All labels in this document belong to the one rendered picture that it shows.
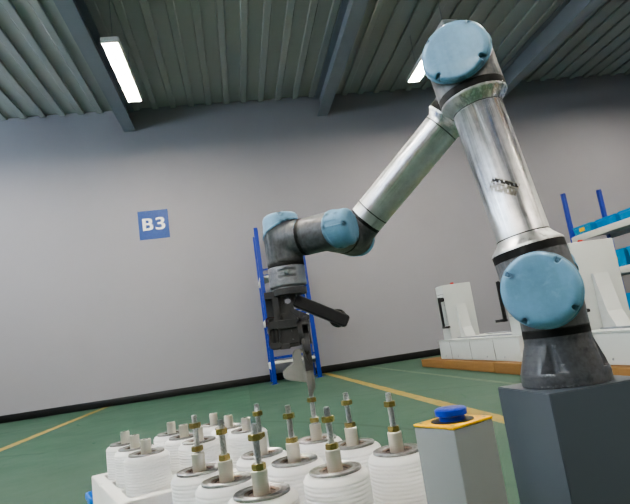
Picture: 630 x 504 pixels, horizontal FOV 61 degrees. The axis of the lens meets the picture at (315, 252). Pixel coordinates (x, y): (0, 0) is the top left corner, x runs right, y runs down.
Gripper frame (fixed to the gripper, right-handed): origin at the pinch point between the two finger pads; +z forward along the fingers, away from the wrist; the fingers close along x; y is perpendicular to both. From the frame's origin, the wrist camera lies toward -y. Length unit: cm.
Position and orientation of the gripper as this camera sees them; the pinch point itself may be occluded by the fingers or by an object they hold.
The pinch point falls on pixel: (313, 388)
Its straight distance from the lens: 107.0
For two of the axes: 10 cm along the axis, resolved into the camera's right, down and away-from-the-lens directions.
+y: -9.9, 1.3, -0.5
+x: 0.3, -1.7, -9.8
